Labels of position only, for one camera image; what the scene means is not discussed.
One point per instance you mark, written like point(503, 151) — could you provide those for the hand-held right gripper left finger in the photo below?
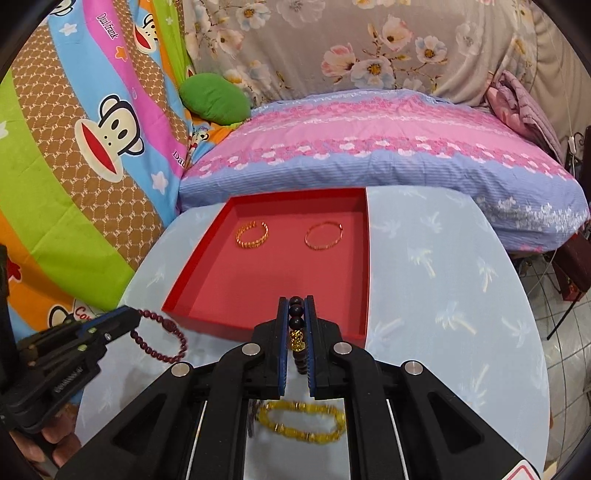
point(282, 350)

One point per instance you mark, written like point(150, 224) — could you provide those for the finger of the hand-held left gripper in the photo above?
point(113, 334)
point(108, 319)

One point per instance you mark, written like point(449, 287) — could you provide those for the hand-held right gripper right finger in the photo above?
point(312, 364)

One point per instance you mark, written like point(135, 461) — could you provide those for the red tray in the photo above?
point(258, 277)

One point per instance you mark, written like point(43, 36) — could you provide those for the person's left hand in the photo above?
point(60, 441)

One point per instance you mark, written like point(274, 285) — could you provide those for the rose gold bangle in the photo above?
point(323, 248)

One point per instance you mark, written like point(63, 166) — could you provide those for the cartoon monkey blanket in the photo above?
point(92, 194)

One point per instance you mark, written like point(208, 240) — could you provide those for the light blue palm tablecloth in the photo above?
point(438, 277)

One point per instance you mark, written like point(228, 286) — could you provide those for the pink blue striped bedding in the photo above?
point(369, 138)

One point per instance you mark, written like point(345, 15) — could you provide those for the green pillow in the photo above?
point(212, 99)

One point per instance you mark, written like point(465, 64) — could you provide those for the dark red chair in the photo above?
point(572, 258)

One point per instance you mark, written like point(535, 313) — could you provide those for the grey floral cover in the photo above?
point(323, 27)

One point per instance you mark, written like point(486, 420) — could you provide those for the purple pink folded blanket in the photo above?
point(521, 106)

